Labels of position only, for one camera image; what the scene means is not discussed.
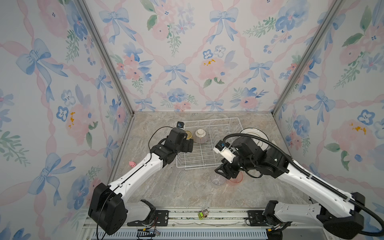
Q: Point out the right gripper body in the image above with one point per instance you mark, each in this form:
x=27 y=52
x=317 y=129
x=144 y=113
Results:
x=235 y=167

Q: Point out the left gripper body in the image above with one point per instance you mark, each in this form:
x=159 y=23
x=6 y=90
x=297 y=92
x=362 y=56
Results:
x=186 y=146

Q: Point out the clear glass cup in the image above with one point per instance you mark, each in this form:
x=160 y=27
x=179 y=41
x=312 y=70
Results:
x=218 y=180

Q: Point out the yellow glass cup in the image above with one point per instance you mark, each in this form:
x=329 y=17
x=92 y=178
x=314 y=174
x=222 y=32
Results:
x=189 y=135

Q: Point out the white plate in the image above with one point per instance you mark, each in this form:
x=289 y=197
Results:
x=258 y=133

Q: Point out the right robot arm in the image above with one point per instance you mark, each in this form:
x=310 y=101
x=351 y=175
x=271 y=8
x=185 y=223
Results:
x=332 y=209

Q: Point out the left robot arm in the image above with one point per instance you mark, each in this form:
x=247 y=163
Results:
x=109 y=207

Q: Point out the striped ceramic bowl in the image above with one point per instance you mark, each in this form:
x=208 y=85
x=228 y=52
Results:
x=200 y=136

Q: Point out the green yellow toy car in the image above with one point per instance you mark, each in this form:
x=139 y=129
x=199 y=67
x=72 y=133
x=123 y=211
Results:
x=203 y=214

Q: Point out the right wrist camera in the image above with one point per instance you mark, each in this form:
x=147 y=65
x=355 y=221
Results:
x=222 y=149

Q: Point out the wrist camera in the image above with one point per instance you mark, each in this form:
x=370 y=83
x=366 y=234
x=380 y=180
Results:
x=180 y=125
x=222 y=149

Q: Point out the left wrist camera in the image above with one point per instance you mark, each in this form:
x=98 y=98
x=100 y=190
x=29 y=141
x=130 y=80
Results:
x=180 y=125

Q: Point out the white wire dish rack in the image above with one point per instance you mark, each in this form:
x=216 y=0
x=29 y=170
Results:
x=203 y=155

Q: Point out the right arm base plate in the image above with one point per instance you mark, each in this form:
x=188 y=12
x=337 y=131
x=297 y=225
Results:
x=256 y=218

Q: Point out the aluminium front rail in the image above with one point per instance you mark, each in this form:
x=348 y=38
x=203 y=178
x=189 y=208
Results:
x=183 y=223

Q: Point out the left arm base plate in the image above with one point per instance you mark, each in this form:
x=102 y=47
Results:
x=159 y=218

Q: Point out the left aluminium corner post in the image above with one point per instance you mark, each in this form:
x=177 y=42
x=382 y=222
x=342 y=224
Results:
x=95 y=34

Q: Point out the aluminium corner post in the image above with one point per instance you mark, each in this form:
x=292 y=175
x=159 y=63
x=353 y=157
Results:
x=95 y=34
x=320 y=33

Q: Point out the right aluminium corner post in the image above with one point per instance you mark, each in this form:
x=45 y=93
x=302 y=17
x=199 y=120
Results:
x=320 y=33

